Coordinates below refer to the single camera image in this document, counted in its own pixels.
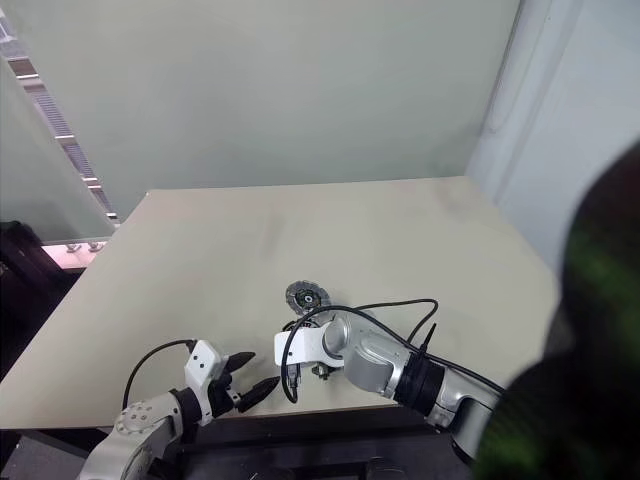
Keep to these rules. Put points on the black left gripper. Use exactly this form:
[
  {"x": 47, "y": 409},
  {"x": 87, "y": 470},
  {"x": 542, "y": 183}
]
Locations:
[{"x": 220, "y": 395}]

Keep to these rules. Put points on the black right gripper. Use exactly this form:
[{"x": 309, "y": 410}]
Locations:
[{"x": 321, "y": 372}]

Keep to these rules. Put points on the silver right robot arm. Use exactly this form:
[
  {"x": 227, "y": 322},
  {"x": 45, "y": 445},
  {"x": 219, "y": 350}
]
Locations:
[{"x": 380, "y": 365}]

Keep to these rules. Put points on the small grey round disc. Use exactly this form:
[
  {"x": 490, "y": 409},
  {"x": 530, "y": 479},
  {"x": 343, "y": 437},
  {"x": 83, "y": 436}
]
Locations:
[{"x": 305, "y": 298}]

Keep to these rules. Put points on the black base under table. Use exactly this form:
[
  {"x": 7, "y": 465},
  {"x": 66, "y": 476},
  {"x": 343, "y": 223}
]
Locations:
[{"x": 300, "y": 450}]

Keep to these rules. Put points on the metal glass clamp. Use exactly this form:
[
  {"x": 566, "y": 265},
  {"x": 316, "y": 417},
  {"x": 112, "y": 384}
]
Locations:
[
  {"x": 95, "y": 245},
  {"x": 75, "y": 247}
]

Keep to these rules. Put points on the dark cabinet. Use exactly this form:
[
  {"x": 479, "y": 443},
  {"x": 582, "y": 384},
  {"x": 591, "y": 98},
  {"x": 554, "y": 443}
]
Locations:
[{"x": 25, "y": 300}]

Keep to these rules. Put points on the blurry dark rounded shape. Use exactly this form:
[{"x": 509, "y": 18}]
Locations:
[{"x": 575, "y": 325}]

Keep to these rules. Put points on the frosted glass partition panel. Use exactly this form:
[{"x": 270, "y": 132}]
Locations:
[{"x": 45, "y": 190}]

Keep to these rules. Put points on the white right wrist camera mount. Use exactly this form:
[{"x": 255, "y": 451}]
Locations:
[{"x": 305, "y": 350}]

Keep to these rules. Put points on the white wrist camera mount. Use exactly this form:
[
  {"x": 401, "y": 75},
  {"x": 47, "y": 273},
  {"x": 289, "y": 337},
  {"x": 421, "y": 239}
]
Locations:
[
  {"x": 202, "y": 365},
  {"x": 305, "y": 350}
]

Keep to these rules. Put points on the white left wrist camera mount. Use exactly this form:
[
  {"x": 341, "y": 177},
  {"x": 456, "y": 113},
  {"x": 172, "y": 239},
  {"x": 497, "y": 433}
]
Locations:
[{"x": 202, "y": 365}]

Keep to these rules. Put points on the perforated metal frame strip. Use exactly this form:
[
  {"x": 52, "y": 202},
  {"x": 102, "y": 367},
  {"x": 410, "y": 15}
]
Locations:
[{"x": 65, "y": 135}]

